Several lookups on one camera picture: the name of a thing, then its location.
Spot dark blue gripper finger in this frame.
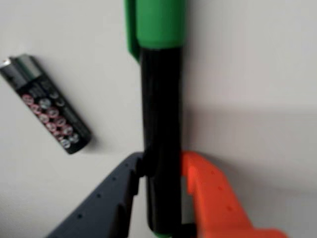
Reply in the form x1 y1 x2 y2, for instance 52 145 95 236
46 152 146 238

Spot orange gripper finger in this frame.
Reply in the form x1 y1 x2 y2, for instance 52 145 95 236
179 150 289 238

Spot green capped black marker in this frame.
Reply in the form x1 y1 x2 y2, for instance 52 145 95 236
123 0 191 238

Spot black AAA battery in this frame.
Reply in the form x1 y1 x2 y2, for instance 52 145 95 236
0 54 93 155

